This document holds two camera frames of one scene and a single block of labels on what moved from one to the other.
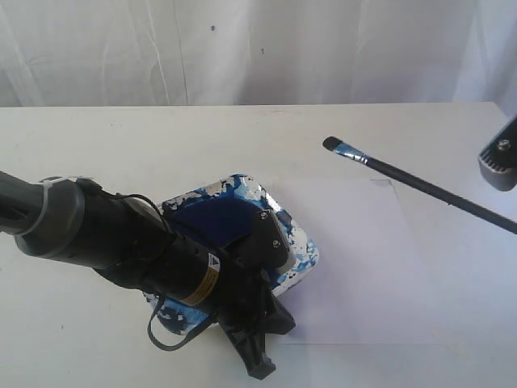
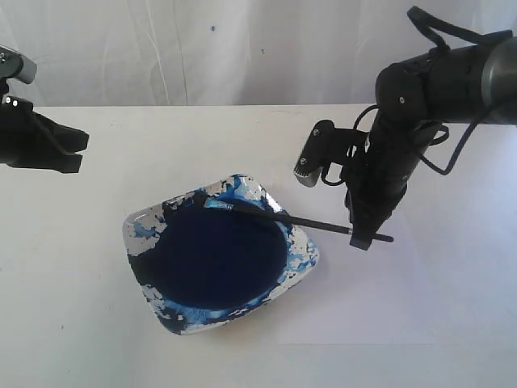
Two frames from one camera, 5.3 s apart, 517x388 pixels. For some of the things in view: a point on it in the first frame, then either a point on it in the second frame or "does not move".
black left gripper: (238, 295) -> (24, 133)
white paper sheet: (385, 272) does not move
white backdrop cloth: (161, 52) does not move
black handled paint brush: (426, 188) -> (288, 219)
